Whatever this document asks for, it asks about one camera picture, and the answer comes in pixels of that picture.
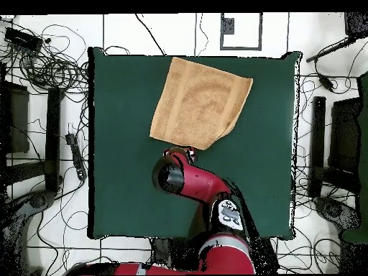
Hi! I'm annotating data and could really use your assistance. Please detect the yellow-orange terry towel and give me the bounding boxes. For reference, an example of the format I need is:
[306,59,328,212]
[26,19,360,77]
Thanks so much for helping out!
[149,56,254,151]

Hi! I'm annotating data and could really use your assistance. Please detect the dark flat panel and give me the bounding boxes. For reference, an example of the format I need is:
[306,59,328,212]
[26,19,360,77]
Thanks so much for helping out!
[328,96,362,175]
[0,80,30,155]

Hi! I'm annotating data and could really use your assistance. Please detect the dark green tablecloth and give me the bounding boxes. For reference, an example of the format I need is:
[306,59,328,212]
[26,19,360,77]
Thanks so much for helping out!
[87,46,303,240]

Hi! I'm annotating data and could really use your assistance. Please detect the black power strip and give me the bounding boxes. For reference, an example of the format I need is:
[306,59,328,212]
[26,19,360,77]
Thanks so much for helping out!
[65,132,88,181]

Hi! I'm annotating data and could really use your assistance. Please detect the black stand leg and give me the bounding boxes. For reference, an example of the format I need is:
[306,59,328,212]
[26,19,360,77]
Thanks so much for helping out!
[308,96,327,198]
[44,86,63,193]

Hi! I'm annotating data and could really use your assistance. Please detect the grey chair base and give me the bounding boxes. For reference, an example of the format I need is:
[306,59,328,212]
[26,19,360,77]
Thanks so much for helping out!
[0,189,56,276]
[313,195,362,232]

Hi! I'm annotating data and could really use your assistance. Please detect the black power adapter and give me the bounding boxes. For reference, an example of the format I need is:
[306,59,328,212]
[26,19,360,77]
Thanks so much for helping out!
[317,73,336,93]

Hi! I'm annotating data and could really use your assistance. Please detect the dark green fabric object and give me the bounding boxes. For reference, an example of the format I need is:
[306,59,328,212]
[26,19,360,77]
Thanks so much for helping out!
[341,69,368,245]

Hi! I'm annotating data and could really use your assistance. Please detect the black tripod rod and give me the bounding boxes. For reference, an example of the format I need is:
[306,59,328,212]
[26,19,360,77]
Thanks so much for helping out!
[305,35,359,63]

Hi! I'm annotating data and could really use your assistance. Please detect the black electronics box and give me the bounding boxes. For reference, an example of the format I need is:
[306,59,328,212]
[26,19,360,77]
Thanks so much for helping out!
[4,26,44,53]

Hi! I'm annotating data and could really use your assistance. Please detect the black speckled box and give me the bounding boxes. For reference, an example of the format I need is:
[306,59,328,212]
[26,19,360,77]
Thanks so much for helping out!
[344,11,368,37]

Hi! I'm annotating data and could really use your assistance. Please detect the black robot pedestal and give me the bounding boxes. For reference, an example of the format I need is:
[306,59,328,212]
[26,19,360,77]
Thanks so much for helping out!
[150,237,173,268]

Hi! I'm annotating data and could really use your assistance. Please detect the grey rectangular frame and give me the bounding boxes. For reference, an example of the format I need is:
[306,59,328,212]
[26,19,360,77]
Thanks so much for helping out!
[219,11,264,52]

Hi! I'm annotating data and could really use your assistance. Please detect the tangled black cables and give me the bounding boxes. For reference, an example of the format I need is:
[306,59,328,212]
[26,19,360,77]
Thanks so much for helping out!
[0,17,90,96]

